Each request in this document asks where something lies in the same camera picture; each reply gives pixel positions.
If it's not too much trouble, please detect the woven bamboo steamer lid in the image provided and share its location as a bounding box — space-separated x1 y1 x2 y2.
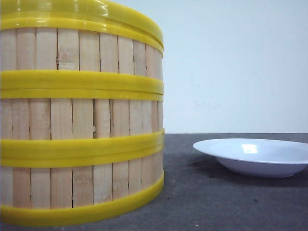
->
0 0 164 51

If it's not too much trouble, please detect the white ceramic plate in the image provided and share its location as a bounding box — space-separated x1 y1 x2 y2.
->
193 138 308 178

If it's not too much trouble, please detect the bamboo steamer basket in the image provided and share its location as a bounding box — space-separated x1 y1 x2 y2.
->
0 13 164 101
1 151 164 227
0 88 165 162

